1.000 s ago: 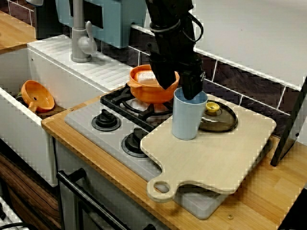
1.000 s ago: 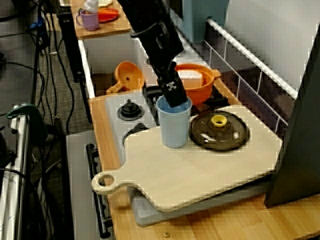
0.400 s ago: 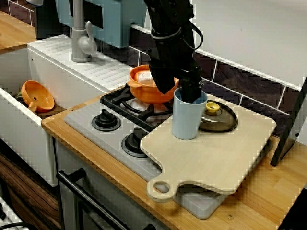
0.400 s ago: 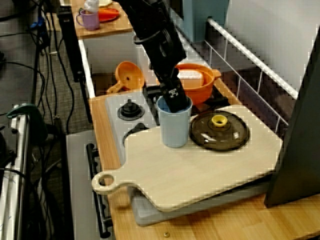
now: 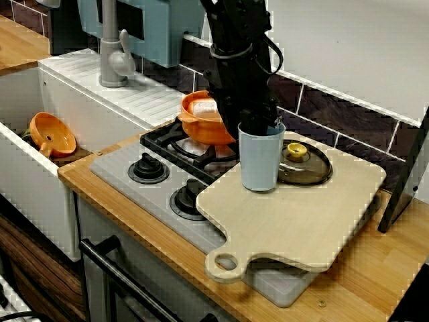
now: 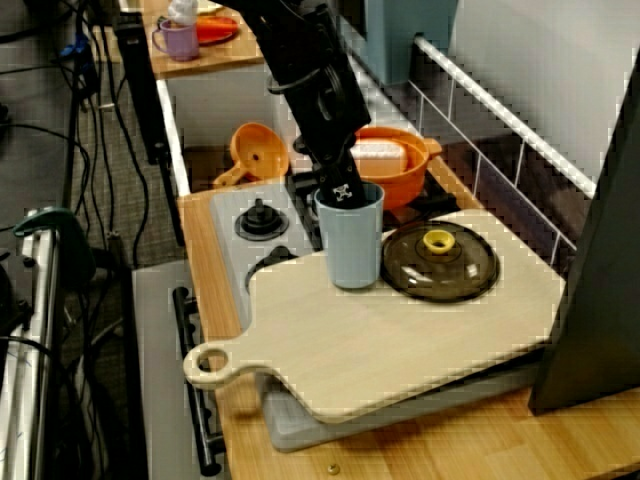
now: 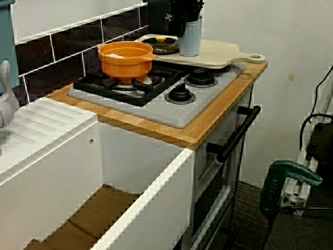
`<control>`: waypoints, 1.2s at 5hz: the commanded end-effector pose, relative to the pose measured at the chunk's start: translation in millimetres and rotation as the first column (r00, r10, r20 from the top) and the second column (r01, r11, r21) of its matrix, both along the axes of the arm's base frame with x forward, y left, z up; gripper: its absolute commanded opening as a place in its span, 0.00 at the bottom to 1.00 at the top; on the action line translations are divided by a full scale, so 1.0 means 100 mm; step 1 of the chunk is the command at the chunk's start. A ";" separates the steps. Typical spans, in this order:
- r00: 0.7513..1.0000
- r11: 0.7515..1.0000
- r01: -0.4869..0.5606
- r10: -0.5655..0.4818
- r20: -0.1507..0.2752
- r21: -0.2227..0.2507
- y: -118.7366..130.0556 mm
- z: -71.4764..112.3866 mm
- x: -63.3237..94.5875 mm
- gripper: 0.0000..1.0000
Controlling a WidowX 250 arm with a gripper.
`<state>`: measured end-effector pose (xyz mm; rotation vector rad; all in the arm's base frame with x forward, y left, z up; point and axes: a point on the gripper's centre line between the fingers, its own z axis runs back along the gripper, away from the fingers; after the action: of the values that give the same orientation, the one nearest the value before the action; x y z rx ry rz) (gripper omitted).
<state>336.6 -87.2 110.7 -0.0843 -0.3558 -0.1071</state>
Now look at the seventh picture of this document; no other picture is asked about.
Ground grey toy faucet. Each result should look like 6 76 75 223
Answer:
0 60 20 128

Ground green power drill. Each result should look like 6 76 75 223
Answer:
259 160 323 218

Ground black oven door handle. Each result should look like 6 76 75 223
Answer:
206 105 262 163

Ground light blue plastic cup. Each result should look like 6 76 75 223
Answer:
178 15 203 57

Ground teal box with black window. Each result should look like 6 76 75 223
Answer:
0 0 20 93

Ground aluminium frame rail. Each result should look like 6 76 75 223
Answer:
279 75 333 217

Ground light wooden cutting board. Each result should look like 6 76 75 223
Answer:
135 33 266 70

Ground orange plastic pot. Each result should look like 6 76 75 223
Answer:
97 41 158 84

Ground black stove knob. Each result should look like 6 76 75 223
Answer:
164 83 196 104
184 68 218 88

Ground black burner grate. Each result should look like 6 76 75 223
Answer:
73 64 185 107

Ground glass lid with yellow knob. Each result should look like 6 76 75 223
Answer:
140 35 180 55

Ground black cable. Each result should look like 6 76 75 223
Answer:
299 64 333 157

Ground white toy sink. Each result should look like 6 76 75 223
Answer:
0 97 196 250

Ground white toy oven front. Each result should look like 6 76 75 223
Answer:
191 85 254 250

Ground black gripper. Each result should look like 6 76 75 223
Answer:
166 0 205 38

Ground grey toy stove top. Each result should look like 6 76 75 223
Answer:
67 61 247 129

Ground brown cardboard sink liner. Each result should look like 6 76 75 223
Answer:
23 183 143 250

